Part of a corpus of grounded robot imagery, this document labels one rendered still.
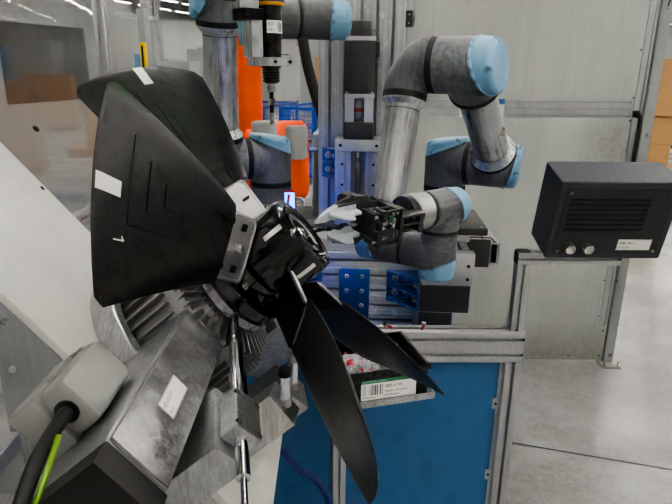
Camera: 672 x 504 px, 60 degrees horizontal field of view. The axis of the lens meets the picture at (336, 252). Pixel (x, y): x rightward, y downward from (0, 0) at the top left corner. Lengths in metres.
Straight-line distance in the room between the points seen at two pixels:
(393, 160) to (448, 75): 0.20
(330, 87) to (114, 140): 1.25
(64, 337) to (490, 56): 0.90
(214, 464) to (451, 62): 0.89
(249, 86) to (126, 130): 4.38
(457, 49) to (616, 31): 1.77
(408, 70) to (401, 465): 0.97
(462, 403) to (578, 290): 1.71
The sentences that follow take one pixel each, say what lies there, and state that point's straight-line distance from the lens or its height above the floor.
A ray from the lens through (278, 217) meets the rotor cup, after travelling 0.80.
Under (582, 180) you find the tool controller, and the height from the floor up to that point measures 1.23.
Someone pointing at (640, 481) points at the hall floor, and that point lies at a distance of 2.57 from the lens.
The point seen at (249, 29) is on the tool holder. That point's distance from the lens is 0.88.
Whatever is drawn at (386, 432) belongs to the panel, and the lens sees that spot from 1.54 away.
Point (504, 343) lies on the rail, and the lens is 1.45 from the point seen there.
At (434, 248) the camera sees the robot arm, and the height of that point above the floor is 1.10.
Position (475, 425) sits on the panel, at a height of 0.59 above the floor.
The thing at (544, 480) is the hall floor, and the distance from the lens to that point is 2.44.
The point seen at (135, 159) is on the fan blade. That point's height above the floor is 1.36.
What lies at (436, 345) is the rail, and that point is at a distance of 1.41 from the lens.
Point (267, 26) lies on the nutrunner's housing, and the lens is 0.89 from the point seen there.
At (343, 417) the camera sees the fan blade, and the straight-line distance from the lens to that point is 0.71.
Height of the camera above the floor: 1.45
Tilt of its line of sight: 18 degrees down
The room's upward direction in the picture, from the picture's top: 1 degrees clockwise
